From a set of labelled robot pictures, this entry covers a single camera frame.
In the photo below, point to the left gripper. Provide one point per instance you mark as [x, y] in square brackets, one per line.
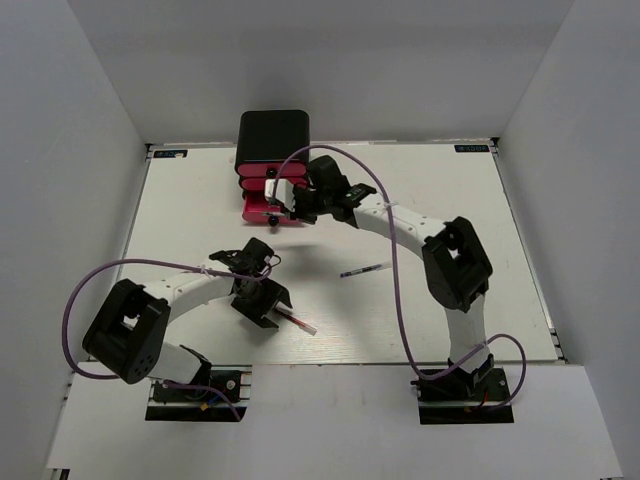
[274, 293]

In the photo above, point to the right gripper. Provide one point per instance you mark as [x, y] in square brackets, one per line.
[298, 214]

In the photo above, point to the red pen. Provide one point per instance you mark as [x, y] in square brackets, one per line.
[300, 324]

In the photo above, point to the pink drawer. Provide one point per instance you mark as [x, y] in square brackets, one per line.
[253, 184]
[260, 170]
[257, 211]

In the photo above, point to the purple pen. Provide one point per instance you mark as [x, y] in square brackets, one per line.
[365, 269]

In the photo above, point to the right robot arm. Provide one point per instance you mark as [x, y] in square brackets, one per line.
[456, 266]

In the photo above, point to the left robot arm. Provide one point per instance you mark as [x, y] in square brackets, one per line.
[128, 333]

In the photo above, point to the black drawer cabinet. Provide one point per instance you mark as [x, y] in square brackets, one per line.
[267, 136]

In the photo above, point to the left blue label sticker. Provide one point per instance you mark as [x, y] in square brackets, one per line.
[170, 154]

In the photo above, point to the blue label sticker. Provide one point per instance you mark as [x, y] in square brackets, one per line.
[471, 148]
[170, 154]

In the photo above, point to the right blue label sticker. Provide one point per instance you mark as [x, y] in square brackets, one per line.
[471, 148]

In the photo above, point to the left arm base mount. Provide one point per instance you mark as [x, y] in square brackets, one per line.
[226, 400]

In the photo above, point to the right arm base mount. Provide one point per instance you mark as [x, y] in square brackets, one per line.
[446, 401]

